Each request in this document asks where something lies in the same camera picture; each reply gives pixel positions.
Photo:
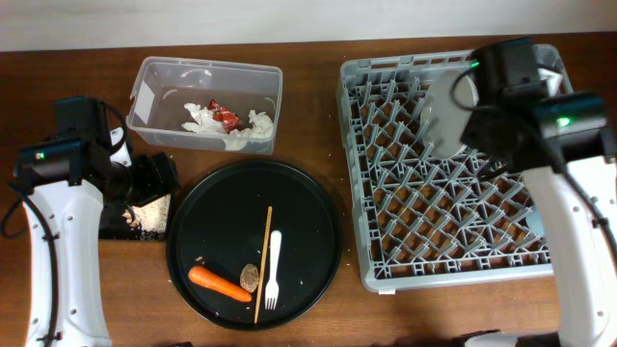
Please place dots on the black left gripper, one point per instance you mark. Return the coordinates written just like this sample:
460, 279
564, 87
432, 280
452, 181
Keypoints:
151, 186

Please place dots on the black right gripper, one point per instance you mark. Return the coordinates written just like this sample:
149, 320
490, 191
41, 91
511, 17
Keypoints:
471, 131

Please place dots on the grey bowl with food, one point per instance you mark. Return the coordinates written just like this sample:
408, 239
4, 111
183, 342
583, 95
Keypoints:
446, 122

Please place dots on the white napkin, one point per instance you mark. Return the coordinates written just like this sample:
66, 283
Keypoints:
202, 120

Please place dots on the red snack wrapper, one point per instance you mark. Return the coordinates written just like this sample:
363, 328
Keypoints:
223, 115

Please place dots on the orange carrot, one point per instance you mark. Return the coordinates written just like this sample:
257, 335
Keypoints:
209, 280

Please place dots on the wooden chopstick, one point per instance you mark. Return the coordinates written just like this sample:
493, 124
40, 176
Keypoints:
263, 263

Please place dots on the white plastic fork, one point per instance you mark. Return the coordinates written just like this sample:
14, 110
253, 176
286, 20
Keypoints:
272, 287

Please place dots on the light blue plastic cup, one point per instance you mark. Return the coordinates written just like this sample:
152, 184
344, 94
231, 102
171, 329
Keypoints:
534, 222

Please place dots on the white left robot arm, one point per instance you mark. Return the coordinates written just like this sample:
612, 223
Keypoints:
62, 185

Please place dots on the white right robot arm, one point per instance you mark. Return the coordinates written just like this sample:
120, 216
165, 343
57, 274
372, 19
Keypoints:
565, 149

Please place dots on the clear plastic waste bin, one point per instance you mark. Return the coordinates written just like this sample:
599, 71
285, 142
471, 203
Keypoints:
165, 85

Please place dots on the grey plastic dishwasher rack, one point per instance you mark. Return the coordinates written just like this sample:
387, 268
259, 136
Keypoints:
421, 221

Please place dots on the rectangular black tray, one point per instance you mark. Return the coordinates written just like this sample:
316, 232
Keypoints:
113, 226

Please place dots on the rice and food scraps pile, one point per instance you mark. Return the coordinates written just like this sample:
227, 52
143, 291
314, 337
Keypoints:
152, 217

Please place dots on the crumpled white tissue in bin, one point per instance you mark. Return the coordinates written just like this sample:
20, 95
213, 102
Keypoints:
261, 128

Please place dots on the round black tray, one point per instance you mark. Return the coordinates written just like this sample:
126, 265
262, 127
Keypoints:
220, 226

